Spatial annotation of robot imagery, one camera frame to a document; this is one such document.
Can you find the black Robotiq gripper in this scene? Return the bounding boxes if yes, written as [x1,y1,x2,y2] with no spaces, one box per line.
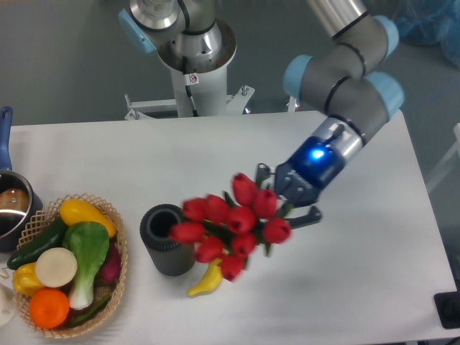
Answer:
[255,137,341,229]

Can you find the red tulip bouquet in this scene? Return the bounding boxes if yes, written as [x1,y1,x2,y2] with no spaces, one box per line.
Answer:
[168,172,293,282]

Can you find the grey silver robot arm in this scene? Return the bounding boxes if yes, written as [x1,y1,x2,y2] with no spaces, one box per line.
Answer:
[119,1,404,228]

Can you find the dark grey ribbed vase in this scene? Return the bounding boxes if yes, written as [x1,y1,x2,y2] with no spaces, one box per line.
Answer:
[139,204,195,277]

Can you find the yellow banana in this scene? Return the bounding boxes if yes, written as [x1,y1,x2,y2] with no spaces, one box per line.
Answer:
[186,258,223,298]

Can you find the black device at edge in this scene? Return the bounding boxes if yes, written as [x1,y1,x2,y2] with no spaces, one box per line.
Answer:
[433,291,459,329]

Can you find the purple sweet potato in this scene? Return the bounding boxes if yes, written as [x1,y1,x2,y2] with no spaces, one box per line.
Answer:
[98,242,121,283]

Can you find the green bok choy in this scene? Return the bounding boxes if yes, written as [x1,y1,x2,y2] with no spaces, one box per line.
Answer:
[63,221,109,310]

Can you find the blue plastic bag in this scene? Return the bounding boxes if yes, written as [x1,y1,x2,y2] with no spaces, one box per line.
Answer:
[393,1,459,67]

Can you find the yellow squash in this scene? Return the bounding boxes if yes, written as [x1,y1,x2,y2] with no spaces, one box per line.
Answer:
[59,199,116,238]

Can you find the green chili pepper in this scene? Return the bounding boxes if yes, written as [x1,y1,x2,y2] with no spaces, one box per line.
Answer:
[67,294,111,328]

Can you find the woven wicker basket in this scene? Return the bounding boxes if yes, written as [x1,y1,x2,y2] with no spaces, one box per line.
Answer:
[13,193,129,339]

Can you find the green cucumber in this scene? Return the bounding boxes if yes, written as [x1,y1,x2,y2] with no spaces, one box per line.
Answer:
[6,216,68,270]

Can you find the white round radish slice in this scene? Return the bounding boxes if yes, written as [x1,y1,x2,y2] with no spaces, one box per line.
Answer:
[35,247,78,288]

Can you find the orange fruit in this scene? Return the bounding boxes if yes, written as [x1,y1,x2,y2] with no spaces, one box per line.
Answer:
[28,288,70,328]

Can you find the yellow bell pepper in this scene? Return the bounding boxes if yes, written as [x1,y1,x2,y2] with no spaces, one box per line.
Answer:
[13,262,45,297]

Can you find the white round object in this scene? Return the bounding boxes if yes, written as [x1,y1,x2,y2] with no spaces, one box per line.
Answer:
[0,284,16,326]

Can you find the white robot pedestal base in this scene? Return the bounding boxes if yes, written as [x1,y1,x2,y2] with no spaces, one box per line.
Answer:
[119,10,255,120]

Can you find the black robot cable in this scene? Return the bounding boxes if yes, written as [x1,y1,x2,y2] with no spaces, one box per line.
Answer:
[180,55,199,118]

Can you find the white frame at right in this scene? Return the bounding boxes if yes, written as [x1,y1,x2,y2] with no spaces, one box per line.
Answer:
[425,123,459,193]

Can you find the blue saucepan with handle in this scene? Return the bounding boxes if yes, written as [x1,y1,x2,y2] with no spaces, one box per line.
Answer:
[1,106,42,252]

